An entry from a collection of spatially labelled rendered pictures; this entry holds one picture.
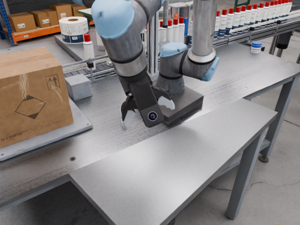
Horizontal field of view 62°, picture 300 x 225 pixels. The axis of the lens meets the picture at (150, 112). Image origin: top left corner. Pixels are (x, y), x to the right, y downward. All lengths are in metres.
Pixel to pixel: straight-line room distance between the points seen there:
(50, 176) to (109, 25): 0.63
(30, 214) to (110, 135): 0.80
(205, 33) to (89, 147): 0.62
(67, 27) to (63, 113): 0.98
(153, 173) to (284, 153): 1.71
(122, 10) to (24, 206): 1.44
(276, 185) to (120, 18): 1.88
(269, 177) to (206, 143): 1.21
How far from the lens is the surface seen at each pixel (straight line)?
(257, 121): 1.22
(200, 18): 0.96
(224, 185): 2.01
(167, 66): 1.14
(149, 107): 0.55
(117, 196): 0.84
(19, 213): 1.70
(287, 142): 2.59
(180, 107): 1.14
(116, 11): 0.45
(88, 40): 1.44
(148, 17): 0.52
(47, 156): 1.02
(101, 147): 1.01
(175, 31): 1.73
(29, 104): 1.02
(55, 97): 1.04
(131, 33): 0.48
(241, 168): 1.50
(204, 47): 1.03
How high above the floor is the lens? 1.49
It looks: 34 degrees down
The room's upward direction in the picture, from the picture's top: straight up
